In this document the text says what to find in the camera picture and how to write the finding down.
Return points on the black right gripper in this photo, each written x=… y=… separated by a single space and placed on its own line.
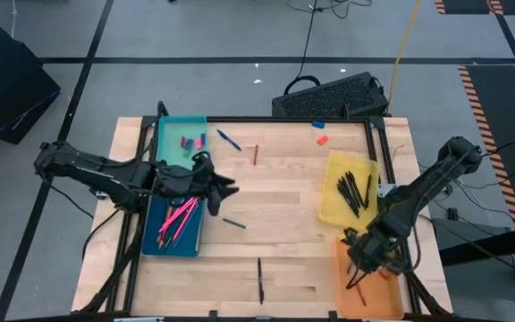
x=358 y=250

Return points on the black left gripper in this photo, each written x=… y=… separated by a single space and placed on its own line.
x=213 y=203

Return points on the red crayon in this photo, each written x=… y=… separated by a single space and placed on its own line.
x=361 y=295
x=255 y=155
x=382 y=275

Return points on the green eraser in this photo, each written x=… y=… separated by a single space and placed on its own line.
x=187 y=153

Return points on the pink eraser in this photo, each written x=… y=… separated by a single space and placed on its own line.
x=198 y=143

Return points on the red eraser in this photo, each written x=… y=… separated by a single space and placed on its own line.
x=182 y=141

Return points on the orange pencil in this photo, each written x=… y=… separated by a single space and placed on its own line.
x=166 y=223

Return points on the thin black pen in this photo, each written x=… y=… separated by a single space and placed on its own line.
x=348 y=197
x=355 y=190

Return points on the thick black pen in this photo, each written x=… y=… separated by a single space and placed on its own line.
x=260 y=281

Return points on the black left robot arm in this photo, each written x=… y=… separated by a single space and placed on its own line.
x=87 y=172

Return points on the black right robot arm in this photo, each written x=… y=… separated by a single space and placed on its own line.
x=427 y=183

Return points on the orange plastic bin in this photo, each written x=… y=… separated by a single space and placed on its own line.
x=382 y=299

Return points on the blue pen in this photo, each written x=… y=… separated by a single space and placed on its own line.
x=228 y=139

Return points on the blue plastic bin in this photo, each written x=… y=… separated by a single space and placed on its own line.
x=181 y=243

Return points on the teal plastic bin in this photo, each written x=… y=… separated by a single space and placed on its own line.
x=172 y=134

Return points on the yellow plastic bin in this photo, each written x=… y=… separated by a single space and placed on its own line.
x=335 y=188

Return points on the orange eraser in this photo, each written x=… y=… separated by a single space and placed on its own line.
x=323 y=140

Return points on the black perforated computer case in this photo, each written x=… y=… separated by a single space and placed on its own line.
x=329 y=96

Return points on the striped black floor mat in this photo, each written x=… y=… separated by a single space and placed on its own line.
x=467 y=5
x=499 y=107

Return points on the black floor case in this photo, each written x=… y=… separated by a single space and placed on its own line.
x=7 y=85

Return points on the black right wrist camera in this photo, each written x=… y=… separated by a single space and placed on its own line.
x=378 y=243

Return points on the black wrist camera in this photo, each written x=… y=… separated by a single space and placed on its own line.
x=378 y=243
x=174 y=177

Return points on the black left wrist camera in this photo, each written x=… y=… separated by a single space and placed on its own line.
x=174 y=177

